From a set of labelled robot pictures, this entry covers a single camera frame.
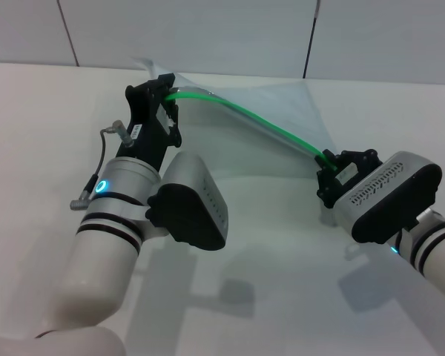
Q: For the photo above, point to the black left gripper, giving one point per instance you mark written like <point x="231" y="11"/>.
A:
<point x="144" y="122"/>

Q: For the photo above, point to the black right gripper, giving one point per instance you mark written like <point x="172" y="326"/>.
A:
<point x="346" y="174"/>

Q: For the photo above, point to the clear green zip document bag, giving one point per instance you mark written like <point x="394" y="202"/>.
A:
<point x="267" y="111"/>

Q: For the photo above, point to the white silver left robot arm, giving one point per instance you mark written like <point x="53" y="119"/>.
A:
<point x="96" y="270"/>

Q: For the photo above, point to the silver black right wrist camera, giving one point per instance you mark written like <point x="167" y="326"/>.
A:
<point x="393" y="196"/>

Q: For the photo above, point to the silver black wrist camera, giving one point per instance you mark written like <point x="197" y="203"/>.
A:
<point x="393" y="196"/>
<point x="193" y="211"/>

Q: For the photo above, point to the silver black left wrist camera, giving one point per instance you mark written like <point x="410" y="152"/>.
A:
<point x="193" y="211"/>

